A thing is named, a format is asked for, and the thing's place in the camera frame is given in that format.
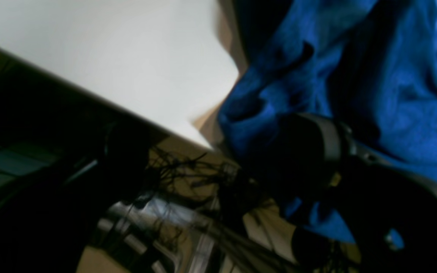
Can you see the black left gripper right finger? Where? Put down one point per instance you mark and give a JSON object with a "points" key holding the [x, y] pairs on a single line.
{"points": [[391, 213]]}

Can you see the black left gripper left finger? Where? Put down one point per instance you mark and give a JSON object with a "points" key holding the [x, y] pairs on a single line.
{"points": [[48, 216]]}

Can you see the dark blue t-shirt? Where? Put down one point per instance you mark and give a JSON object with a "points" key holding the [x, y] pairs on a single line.
{"points": [[372, 64]]}

